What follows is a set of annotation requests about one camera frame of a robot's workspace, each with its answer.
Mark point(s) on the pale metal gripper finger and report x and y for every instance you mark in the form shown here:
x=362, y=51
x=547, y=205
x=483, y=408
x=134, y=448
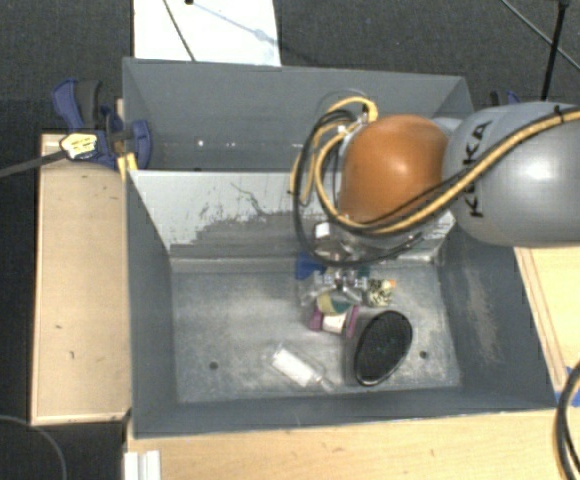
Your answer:
x=360, y=287
x=328, y=285

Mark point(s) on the beige and teal round thing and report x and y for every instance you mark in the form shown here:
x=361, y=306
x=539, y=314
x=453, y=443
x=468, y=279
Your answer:
x=334, y=304

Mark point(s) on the white black patterned small toy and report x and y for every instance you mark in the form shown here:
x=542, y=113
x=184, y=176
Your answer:
x=381, y=292

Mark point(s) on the blue soft thing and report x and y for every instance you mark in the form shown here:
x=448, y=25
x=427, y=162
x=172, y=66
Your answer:
x=306, y=267

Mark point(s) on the purple and white small container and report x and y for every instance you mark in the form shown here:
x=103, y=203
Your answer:
x=334, y=323

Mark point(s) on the clear plastic bottle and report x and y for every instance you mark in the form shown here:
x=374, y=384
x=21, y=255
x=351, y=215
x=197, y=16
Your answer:
x=297, y=368

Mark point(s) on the grey metal bin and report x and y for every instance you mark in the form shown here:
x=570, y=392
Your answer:
x=230, y=318

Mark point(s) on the pale wood flat board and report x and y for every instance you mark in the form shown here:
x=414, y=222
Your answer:
x=82, y=288

